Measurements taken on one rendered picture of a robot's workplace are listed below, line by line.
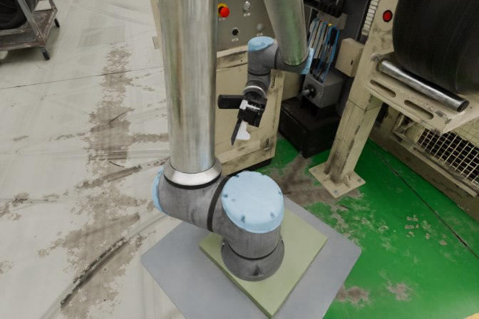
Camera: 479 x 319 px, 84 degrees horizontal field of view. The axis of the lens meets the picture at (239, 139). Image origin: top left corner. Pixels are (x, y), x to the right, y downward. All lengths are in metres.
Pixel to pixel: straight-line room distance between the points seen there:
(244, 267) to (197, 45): 0.57
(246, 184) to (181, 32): 0.37
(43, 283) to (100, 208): 0.44
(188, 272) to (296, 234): 0.35
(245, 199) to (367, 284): 1.11
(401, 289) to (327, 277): 0.82
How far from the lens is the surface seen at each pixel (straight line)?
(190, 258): 0.92
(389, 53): 1.32
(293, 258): 0.87
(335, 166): 1.82
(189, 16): 0.53
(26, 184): 2.30
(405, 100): 1.23
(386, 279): 1.69
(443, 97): 1.18
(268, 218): 0.62
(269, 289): 0.83
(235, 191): 0.65
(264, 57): 0.99
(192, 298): 0.88
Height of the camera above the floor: 1.43
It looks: 43 degrees down
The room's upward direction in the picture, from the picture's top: straight up
